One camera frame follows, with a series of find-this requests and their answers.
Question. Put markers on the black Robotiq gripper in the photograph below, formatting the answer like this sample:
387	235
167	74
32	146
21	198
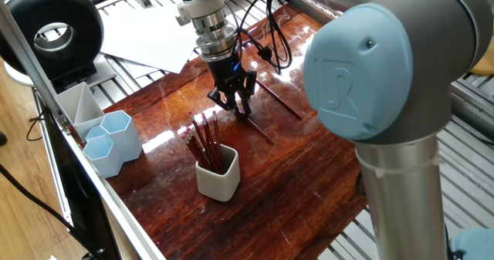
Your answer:
227	75

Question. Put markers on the white square ceramic pen holder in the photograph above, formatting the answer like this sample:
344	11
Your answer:
218	184

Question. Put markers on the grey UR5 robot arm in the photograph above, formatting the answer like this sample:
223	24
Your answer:
386	78

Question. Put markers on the light blue hexagonal pen holder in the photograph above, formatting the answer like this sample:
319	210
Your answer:
127	144

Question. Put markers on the white divided square pen holder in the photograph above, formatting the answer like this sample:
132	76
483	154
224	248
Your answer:
90	127

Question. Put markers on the silver wrist sensor flange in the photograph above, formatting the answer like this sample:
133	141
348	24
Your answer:
216	36

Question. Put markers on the white paper sheet stack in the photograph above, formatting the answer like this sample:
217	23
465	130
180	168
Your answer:
154	36

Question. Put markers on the red-brown wooden board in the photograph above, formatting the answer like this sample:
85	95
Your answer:
289	194

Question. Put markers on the black monitor panel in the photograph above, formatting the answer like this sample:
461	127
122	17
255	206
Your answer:
85	213

